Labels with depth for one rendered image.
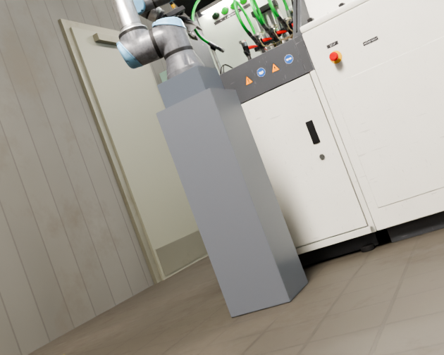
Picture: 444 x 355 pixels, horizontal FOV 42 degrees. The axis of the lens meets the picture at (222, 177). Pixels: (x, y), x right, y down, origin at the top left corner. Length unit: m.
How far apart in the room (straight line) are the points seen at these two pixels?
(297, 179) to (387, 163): 0.39
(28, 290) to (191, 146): 1.73
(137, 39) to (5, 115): 1.79
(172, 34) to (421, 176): 1.11
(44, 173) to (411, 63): 2.45
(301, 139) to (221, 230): 0.63
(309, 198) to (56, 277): 1.80
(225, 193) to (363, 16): 0.92
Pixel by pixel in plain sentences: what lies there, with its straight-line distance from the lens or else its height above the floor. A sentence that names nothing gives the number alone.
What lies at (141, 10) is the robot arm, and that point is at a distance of 2.69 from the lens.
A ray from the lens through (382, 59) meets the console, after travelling 2.39.
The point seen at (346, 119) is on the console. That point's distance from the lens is 2.42.
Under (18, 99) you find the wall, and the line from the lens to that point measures 4.00.
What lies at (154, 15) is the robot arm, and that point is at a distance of 2.80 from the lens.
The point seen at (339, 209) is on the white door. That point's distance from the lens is 2.47.
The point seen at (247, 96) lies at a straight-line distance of 2.56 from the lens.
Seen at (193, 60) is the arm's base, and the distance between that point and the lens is 2.16.
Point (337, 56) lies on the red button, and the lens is 2.40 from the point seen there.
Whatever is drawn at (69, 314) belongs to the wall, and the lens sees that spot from 3.69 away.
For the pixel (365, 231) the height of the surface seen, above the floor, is 0.08.
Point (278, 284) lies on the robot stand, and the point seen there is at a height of 0.07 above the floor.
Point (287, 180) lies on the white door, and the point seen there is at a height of 0.39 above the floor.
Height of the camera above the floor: 0.41
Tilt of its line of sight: 2 degrees up
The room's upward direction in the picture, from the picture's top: 21 degrees counter-clockwise
